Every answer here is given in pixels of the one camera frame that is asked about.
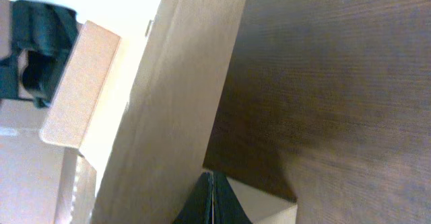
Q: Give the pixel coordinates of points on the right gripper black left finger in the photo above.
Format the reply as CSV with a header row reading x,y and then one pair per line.
x,y
198,207

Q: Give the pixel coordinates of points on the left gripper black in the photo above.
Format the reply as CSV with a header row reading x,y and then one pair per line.
x,y
42,38

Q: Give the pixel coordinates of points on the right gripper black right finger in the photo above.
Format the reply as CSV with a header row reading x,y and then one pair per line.
x,y
227,208

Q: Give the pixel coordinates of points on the brown cardboard box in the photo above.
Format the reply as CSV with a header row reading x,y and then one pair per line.
x,y
125,136

